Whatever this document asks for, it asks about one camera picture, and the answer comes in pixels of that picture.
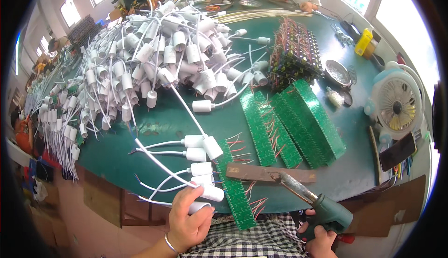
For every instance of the yellow container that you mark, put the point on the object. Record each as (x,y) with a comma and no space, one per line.
(363,41)

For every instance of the large pile of white capacitors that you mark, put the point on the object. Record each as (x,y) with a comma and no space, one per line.
(147,58)

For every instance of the brown tape roll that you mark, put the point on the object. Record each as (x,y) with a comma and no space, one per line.
(369,50)

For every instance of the person's right hand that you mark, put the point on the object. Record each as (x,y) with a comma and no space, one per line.
(322,244)

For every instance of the long green circuit board strip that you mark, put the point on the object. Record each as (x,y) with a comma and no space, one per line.
(235,188)

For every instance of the green soldering gun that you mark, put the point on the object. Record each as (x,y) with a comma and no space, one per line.
(327,214)

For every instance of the person's left hand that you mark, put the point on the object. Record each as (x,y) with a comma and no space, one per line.
(185,224)

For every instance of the person's body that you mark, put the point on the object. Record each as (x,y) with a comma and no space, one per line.
(245,240)

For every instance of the black phone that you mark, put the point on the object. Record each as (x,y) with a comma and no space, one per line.
(397,152)

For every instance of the small metal bowl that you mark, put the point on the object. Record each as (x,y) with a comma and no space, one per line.
(250,3)

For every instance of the stack of populated circuit boards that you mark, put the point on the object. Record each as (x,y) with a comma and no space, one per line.
(297,53)

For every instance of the brown cardboard sheet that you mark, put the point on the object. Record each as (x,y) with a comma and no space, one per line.
(385,205)

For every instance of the white desk fan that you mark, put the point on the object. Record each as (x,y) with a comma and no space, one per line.
(395,104)

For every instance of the thin wooden slat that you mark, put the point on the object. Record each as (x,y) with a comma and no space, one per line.
(375,156)

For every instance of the dark stack of boards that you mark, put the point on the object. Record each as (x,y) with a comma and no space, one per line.
(82,30)

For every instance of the white crumpled lump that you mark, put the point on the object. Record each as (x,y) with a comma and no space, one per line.
(335,97)

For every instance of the person's right fingers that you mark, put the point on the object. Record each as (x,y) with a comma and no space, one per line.
(303,227)

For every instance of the brown wooden strip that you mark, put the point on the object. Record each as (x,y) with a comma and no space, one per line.
(259,172)

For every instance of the dark round lid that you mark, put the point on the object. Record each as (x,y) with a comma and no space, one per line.
(347,98)

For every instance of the round metal dish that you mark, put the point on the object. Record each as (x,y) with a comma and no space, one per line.
(337,72)

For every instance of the wooden table frame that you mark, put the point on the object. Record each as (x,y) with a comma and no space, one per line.
(115,202)

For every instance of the green circuit board panel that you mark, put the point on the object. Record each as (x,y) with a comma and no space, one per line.
(322,121)
(257,128)
(301,132)
(285,146)

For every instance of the small white tubes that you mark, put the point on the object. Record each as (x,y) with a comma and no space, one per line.
(341,34)

